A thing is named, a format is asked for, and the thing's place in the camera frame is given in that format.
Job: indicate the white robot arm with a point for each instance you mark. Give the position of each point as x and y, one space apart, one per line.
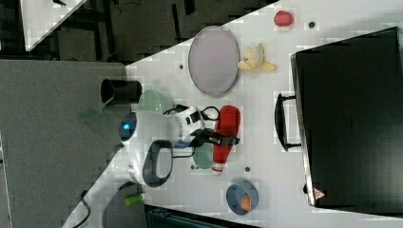
148 140

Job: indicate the white table in background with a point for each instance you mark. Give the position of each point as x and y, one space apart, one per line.
41 17

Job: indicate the blue cup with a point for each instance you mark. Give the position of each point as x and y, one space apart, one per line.
236 192

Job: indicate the green cup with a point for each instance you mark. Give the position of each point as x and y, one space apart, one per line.
203 156

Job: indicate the orange toy in cup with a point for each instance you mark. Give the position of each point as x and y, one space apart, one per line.
245 203

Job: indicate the red plush strawberry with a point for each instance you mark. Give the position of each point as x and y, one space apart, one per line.
284 18

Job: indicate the green marker near base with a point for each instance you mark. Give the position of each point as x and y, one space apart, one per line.
133 199

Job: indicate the black oven with handle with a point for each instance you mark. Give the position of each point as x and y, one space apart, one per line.
349 99

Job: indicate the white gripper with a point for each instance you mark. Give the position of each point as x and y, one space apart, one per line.
192 123

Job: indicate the black cylinder on floor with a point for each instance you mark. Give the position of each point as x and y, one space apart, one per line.
120 92

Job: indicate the light green bowl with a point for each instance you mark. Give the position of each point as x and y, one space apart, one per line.
154 101

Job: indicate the yellow plush banana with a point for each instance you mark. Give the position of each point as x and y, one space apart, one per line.
255 59

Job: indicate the grey round plate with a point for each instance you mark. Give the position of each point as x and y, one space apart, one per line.
213 61

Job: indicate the red plush ketchup bottle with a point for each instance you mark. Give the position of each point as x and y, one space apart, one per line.
228 125

